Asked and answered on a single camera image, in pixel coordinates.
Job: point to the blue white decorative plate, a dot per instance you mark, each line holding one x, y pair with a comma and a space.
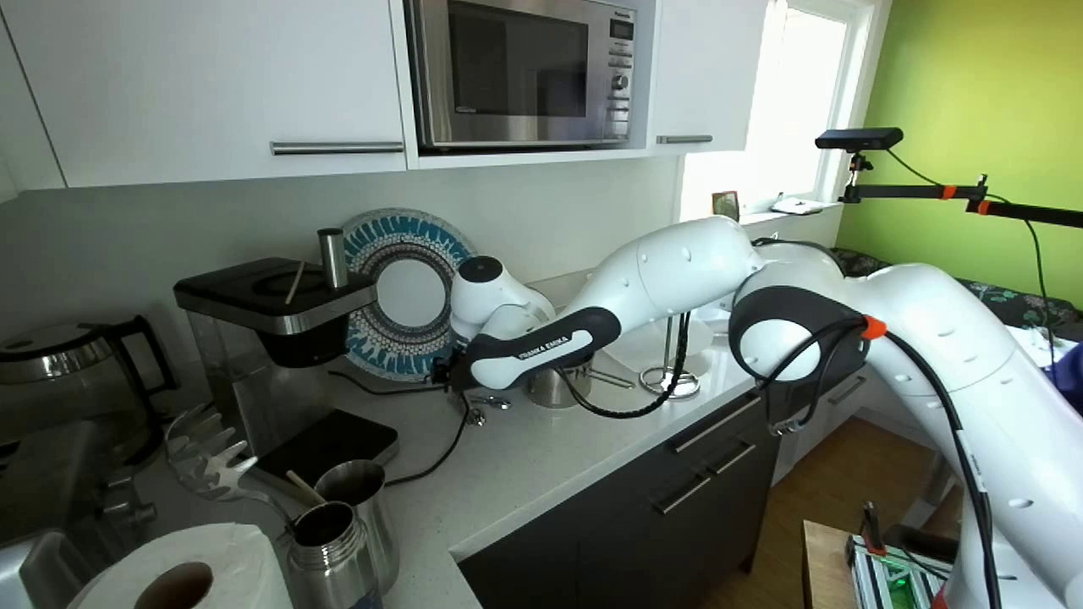
406, 289

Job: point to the steel towel holder stand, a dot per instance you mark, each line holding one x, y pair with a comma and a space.
674, 380

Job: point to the black steel coffee maker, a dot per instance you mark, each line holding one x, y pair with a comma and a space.
273, 306

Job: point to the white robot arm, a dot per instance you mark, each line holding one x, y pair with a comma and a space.
679, 265

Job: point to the steel tumbler cup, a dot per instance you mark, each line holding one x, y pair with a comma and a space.
327, 564
372, 510

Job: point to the dark patterned couch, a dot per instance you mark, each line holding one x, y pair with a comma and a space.
1017, 300

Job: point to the clear glass juicer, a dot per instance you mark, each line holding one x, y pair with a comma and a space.
203, 446

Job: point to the wide white cabinet door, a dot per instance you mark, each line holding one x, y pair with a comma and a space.
215, 80

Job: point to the blue cloth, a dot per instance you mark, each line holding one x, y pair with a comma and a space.
1070, 376

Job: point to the stainless steel microwave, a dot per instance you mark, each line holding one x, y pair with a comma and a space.
526, 72

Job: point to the white base cabinet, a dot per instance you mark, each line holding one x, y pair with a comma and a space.
822, 434

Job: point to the small picture frame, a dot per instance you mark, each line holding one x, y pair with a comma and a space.
726, 204

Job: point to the black camera on stand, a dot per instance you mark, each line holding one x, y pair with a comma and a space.
856, 137

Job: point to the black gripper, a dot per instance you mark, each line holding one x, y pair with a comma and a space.
469, 371

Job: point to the white paper towel roll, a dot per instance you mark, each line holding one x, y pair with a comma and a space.
236, 564

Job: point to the narrow white cabinet door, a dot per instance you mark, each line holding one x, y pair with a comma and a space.
705, 68

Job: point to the white object on sill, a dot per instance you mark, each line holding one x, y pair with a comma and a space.
798, 204

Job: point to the small steel pot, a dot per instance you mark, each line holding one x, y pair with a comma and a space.
551, 390

